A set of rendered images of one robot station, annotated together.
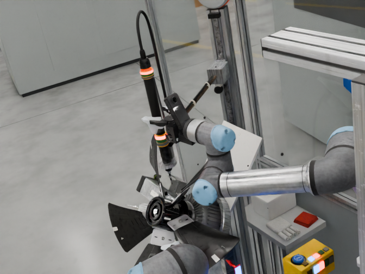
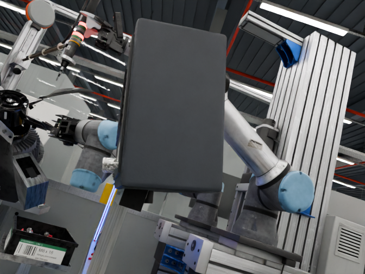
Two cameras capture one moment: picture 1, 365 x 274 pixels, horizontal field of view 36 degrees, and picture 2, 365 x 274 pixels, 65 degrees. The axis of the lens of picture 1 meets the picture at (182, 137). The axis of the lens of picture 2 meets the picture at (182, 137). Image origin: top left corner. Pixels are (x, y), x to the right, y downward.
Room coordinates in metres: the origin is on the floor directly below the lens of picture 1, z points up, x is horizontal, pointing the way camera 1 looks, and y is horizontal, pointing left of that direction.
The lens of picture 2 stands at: (0.94, 0.91, 1.04)
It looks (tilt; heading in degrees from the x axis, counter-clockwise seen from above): 15 degrees up; 287
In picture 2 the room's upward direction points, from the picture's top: 19 degrees clockwise
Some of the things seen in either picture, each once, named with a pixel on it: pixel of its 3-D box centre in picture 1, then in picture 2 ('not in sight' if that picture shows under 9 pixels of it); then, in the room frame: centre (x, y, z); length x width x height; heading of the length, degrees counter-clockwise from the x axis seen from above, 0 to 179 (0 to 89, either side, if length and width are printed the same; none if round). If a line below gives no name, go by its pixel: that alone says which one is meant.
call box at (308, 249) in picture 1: (308, 265); (112, 197); (1.57, -0.36, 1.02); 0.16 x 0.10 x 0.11; 118
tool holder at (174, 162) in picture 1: (165, 150); (69, 51); (1.76, 0.07, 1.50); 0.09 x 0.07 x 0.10; 153
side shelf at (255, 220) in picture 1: (278, 219); (9, 199); (2.11, -0.36, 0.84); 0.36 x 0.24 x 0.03; 28
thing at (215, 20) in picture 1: (224, 80); (12, 71); (2.36, -0.24, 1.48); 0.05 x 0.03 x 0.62; 63
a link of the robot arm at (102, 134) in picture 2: not in sight; (104, 135); (1.37, 0.23, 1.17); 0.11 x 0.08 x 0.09; 155
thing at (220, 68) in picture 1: (219, 72); (20, 61); (2.31, -0.21, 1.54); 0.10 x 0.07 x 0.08; 153
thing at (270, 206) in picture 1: (271, 197); not in sight; (2.19, -0.35, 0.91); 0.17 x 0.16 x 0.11; 118
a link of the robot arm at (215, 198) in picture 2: not in sight; (209, 190); (1.17, -0.56, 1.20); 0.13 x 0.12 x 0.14; 154
